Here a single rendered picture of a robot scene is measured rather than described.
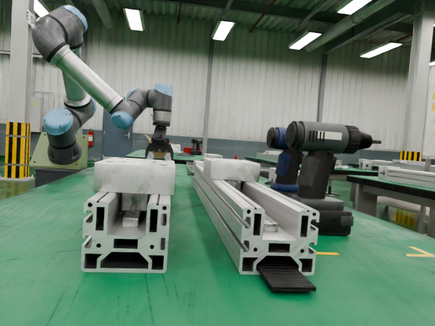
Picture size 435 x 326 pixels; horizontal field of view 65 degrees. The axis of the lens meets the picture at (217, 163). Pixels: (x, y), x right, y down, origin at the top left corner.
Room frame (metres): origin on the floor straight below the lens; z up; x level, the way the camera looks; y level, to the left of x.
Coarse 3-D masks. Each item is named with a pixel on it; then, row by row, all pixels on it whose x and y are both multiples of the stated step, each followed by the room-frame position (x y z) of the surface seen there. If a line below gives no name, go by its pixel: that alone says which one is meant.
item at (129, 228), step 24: (96, 216) 0.40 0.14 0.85; (120, 216) 0.50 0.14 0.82; (144, 216) 0.51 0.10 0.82; (168, 216) 0.41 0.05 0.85; (96, 240) 0.40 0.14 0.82; (120, 240) 0.44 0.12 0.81; (144, 240) 0.41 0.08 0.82; (96, 264) 0.40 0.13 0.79; (120, 264) 0.42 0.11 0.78; (144, 264) 0.42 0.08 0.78
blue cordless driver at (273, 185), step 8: (272, 128) 0.91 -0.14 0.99; (280, 128) 0.91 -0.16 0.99; (272, 136) 0.89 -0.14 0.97; (280, 136) 0.89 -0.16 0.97; (272, 144) 0.90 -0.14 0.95; (280, 144) 0.90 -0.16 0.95; (288, 152) 0.91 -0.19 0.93; (296, 152) 0.91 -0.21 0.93; (280, 160) 0.91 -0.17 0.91; (288, 160) 0.91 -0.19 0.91; (296, 160) 0.91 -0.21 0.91; (280, 168) 0.91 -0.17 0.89; (288, 168) 0.91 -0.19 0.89; (296, 168) 0.92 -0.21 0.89; (280, 176) 0.91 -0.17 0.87; (288, 176) 0.91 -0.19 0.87; (296, 176) 0.92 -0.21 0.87; (272, 184) 0.93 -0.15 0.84; (280, 184) 0.90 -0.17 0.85; (288, 184) 0.91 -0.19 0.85; (296, 184) 0.93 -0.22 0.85; (280, 192) 0.89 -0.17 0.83; (288, 192) 0.89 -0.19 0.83; (296, 192) 0.90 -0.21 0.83
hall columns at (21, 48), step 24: (24, 0) 6.50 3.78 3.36; (24, 24) 6.50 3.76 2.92; (432, 24) 7.84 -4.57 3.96; (24, 48) 6.51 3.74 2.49; (24, 72) 6.51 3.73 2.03; (24, 96) 6.51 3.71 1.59; (408, 96) 8.07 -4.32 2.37; (24, 120) 6.52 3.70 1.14; (408, 120) 8.08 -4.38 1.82; (24, 144) 6.52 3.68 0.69; (408, 144) 8.04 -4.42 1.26; (24, 168) 6.56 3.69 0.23
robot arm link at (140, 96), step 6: (132, 90) 1.43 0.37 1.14; (138, 90) 1.42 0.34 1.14; (144, 90) 1.40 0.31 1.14; (126, 96) 1.42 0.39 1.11; (132, 96) 1.38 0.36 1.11; (138, 96) 1.38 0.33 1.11; (144, 96) 1.39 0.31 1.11; (138, 102) 1.36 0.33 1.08; (144, 102) 1.39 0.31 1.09; (144, 108) 1.40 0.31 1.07
